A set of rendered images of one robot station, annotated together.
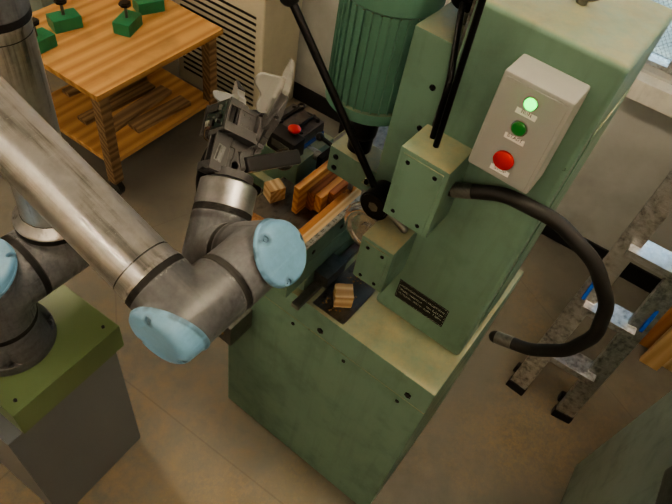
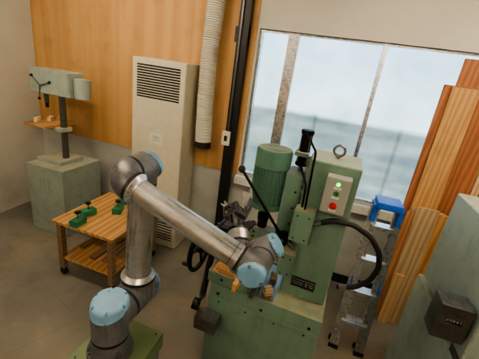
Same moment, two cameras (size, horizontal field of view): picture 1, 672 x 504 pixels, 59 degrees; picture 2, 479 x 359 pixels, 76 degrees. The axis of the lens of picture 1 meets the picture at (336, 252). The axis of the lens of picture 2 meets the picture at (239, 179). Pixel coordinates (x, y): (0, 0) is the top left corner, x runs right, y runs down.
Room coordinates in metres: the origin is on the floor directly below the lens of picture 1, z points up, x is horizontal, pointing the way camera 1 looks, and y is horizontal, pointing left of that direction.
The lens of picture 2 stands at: (-0.41, 0.39, 1.86)
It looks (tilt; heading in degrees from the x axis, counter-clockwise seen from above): 21 degrees down; 350
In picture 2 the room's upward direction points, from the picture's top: 8 degrees clockwise
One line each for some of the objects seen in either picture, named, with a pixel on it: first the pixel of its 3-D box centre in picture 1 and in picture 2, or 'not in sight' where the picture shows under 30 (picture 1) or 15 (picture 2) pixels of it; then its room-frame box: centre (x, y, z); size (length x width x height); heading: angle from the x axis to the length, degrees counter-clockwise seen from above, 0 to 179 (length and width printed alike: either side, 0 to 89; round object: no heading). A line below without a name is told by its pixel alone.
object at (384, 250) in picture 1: (384, 252); (286, 261); (0.75, -0.09, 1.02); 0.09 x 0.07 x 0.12; 153
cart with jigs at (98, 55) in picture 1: (118, 74); (110, 233); (2.01, 1.05, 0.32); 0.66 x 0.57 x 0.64; 155
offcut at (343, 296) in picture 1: (343, 295); (267, 290); (0.78, -0.04, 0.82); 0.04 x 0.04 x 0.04; 12
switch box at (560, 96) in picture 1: (524, 126); (336, 194); (0.71, -0.22, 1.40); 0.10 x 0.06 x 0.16; 63
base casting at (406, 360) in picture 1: (377, 270); (273, 281); (0.92, -0.11, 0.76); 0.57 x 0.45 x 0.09; 63
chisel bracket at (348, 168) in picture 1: (362, 168); (263, 234); (0.97, -0.02, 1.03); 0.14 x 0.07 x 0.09; 63
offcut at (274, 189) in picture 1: (274, 190); not in sight; (0.95, 0.17, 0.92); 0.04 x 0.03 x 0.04; 131
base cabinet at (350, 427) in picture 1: (350, 351); (261, 334); (0.93, -0.11, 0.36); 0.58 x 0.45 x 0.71; 63
